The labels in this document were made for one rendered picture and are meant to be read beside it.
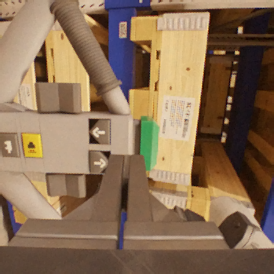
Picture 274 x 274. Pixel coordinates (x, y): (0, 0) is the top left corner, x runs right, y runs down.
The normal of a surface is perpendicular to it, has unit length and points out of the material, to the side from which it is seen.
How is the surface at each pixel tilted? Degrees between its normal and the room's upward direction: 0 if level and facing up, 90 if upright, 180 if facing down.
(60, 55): 90
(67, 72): 90
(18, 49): 67
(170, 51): 90
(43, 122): 74
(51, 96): 57
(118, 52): 90
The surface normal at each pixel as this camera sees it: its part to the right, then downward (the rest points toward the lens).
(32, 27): 0.11, 0.40
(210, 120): -0.26, 0.28
